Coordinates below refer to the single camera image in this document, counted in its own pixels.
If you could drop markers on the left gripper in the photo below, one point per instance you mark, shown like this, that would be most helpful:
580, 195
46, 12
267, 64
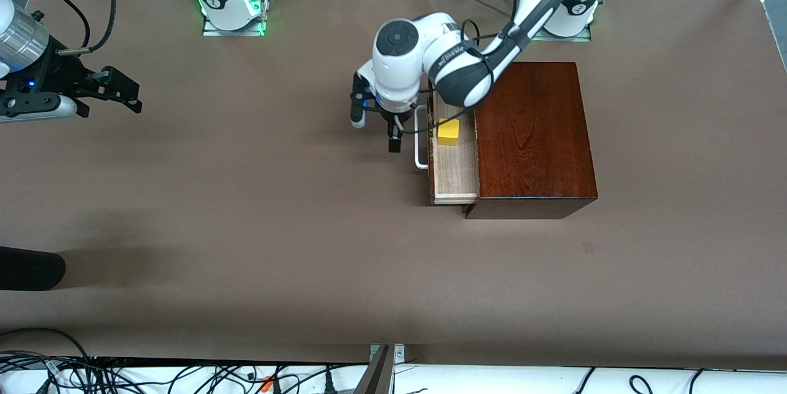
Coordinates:
391, 118

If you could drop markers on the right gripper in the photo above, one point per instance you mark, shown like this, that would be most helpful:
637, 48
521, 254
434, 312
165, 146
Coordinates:
66, 72

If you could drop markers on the yellow cube block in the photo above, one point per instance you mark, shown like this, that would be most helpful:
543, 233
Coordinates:
449, 131

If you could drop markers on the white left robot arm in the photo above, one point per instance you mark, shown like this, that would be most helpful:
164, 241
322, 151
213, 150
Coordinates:
455, 62

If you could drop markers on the dark wooden drawer cabinet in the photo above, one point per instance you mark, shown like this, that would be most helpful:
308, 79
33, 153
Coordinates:
535, 148

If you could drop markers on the brown table cover sheet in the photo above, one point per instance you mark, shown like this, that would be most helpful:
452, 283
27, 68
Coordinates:
369, 259

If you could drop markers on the black cylindrical object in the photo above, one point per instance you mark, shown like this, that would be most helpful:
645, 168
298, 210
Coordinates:
31, 268

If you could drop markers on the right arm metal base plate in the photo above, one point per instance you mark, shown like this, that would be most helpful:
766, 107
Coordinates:
212, 30

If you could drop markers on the silver corner bracket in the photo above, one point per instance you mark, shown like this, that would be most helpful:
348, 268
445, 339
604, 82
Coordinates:
399, 354

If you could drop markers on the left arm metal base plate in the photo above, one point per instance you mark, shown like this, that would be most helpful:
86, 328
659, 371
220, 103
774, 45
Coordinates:
584, 36

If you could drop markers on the grey metal camera pole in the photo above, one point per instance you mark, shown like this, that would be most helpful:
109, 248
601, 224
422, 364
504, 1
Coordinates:
376, 378

